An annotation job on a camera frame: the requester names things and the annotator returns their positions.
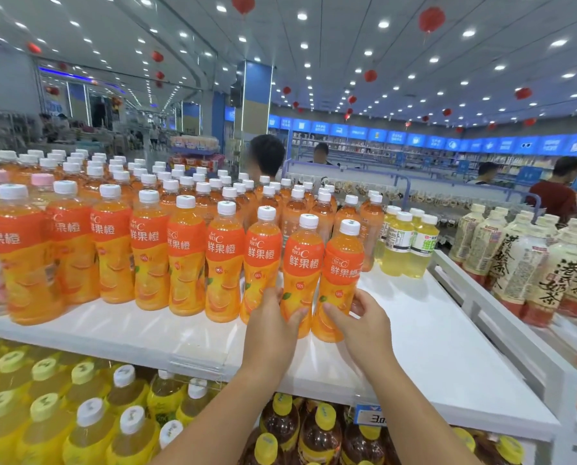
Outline person's right hand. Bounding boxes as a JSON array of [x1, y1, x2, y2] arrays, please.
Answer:
[[323, 289, 398, 378]]

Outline white accessory display racks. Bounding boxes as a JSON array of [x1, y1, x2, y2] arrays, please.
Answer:
[[0, 108, 171, 156]]

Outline person's left forearm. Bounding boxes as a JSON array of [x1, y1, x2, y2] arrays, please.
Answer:
[[150, 362, 284, 465]]

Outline blue rail display counter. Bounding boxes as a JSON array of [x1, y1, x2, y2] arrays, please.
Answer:
[[281, 159, 543, 223]]

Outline rows of cream tea bottles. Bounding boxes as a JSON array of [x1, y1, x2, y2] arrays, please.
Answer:
[[448, 203, 577, 327]]

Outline white railed shelf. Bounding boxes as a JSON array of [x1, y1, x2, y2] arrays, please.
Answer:
[[428, 249, 577, 465]]

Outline person's right forearm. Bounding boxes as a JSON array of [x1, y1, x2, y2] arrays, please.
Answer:
[[363, 358, 483, 465]]

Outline yellow cap bottles lower shelf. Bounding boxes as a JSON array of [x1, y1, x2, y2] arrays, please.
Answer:
[[63, 365, 211, 465]]

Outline blue beige pillar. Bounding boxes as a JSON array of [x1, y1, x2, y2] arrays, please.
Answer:
[[235, 60, 273, 160]]

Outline orange juice bottles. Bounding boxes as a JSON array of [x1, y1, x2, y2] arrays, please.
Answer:
[[0, 149, 386, 326]]

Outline blue white price tag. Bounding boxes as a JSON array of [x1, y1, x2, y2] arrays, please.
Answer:
[[354, 404, 386, 428]]

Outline person's left hand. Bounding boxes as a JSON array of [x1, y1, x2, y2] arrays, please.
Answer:
[[242, 287, 310, 376]]

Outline blue illuminated sign band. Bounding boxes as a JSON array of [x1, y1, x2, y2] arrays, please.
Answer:
[[268, 114, 577, 158]]

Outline rows of lemon yellow bottles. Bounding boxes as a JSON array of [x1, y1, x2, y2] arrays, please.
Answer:
[[0, 336, 110, 465]]

